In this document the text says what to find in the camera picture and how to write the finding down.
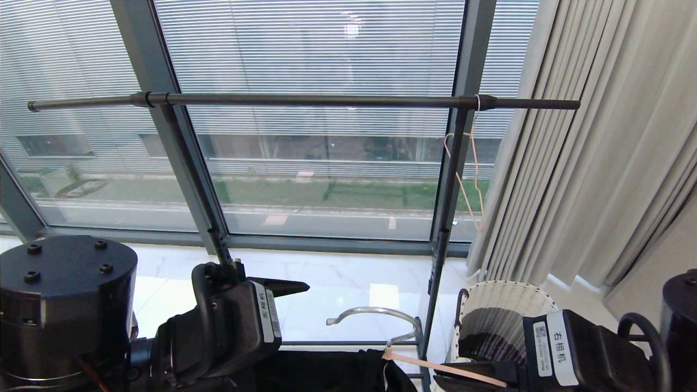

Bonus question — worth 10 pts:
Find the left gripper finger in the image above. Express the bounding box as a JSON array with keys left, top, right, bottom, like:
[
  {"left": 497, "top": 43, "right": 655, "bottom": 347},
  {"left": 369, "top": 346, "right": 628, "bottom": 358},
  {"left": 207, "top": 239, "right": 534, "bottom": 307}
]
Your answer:
[{"left": 248, "top": 277, "right": 310, "bottom": 298}]

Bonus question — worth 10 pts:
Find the black garment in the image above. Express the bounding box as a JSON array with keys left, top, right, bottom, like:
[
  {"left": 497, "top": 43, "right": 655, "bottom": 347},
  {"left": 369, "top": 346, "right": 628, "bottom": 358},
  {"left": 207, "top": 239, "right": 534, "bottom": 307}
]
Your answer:
[{"left": 256, "top": 348, "right": 420, "bottom": 392}]

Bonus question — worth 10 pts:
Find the pink clothes hanger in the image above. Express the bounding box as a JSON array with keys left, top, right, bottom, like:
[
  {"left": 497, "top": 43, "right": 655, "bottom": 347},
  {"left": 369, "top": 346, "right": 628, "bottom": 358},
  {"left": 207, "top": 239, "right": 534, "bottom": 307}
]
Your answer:
[
  {"left": 327, "top": 307, "right": 508, "bottom": 388},
  {"left": 444, "top": 109, "right": 486, "bottom": 234}
]

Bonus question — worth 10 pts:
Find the black clothes rack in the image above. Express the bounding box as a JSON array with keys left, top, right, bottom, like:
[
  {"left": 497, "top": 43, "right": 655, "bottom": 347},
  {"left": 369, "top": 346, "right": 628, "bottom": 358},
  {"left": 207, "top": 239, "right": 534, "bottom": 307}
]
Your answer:
[{"left": 27, "top": 93, "right": 580, "bottom": 392}]

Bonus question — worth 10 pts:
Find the white laundry basket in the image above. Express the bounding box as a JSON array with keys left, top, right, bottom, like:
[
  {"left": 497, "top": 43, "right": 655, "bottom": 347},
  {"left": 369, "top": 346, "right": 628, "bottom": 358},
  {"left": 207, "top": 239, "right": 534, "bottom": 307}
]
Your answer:
[{"left": 452, "top": 280, "right": 561, "bottom": 382}]

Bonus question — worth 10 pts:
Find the window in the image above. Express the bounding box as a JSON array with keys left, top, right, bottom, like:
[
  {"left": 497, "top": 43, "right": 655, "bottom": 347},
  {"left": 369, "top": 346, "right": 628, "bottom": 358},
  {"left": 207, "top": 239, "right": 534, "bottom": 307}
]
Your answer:
[{"left": 0, "top": 0, "right": 540, "bottom": 256}]

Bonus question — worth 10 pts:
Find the beige curtain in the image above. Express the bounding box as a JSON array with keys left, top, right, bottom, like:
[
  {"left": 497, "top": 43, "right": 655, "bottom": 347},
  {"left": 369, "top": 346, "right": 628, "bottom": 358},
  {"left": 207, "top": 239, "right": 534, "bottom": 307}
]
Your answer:
[{"left": 467, "top": 0, "right": 697, "bottom": 297}]

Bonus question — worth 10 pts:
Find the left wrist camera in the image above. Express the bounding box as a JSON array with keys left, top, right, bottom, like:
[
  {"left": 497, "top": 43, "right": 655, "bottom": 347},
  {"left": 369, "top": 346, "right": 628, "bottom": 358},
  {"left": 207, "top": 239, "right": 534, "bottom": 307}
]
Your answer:
[{"left": 157, "top": 280, "right": 283, "bottom": 384}]

